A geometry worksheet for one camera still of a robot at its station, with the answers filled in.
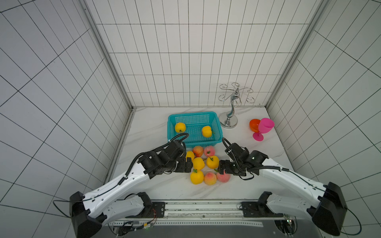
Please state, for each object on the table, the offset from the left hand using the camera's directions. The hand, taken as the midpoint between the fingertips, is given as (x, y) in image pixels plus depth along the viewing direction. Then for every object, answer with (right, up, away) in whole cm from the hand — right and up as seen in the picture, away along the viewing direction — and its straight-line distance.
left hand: (181, 168), depth 72 cm
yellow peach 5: (-3, +19, +29) cm, 35 cm away
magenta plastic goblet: (+50, +21, +16) cm, 57 cm away
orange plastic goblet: (+50, +20, +31) cm, 62 cm away
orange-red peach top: (+9, +5, +15) cm, 19 cm away
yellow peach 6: (+8, -7, +6) cm, 12 cm away
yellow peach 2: (+9, -1, +9) cm, 13 cm away
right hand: (+22, -2, +7) cm, 23 cm away
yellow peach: (+4, +3, +15) cm, 16 cm away
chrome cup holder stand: (+34, +24, +38) cm, 56 cm away
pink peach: (+23, -7, +6) cm, 24 cm away
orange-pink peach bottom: (+15, -7, +6) cm, 18 cm away
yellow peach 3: (+17, 0, +11) cm, 20 cm away
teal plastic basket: (+7, +22, +35) cm, 42 cm away
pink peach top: (+16, +5, +15) cm, 23 cm away
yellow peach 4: (+16, +16, +26) cm, 34 cm away
